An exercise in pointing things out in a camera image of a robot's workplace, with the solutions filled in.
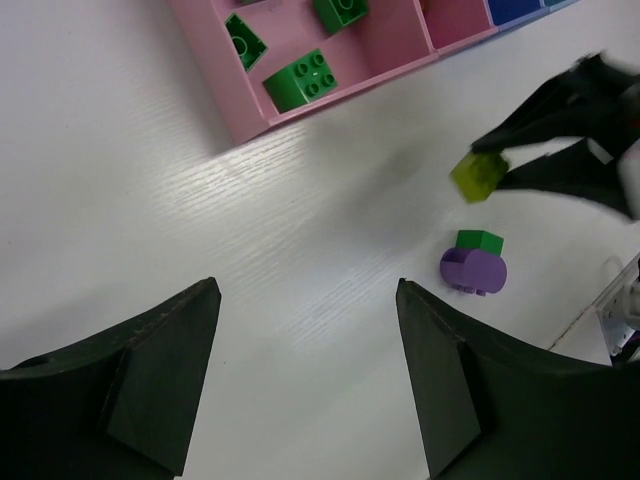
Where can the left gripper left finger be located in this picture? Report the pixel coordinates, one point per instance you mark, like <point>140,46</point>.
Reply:
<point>120,404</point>

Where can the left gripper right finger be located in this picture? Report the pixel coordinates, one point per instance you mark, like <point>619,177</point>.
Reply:
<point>491,406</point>

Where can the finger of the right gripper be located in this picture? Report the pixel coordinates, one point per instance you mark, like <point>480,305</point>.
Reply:
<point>577,172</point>
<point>596,98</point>

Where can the long multicolour brick stack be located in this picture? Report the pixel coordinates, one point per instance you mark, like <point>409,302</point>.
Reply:
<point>477,176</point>

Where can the purple flower brick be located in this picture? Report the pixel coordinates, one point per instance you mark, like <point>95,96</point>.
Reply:
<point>474,265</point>

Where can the green yellow orange brick stack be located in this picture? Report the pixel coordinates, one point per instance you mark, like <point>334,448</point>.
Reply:
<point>249,46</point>

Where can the light blue bin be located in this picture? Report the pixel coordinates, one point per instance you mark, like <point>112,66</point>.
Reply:
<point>555,5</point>

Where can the dark blue bin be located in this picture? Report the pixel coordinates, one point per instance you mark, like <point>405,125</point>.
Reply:
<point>509,14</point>

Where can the small pink bin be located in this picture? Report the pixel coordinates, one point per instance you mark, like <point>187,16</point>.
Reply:
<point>454,25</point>

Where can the large pink bin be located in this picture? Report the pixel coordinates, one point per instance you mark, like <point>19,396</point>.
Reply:
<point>273,62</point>

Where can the dark green brick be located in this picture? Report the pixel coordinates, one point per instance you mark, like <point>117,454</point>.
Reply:
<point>335,15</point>

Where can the curved green brick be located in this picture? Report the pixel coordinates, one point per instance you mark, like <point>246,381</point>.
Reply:
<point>304,81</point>

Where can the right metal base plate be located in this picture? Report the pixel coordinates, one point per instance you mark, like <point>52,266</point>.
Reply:
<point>617,309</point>

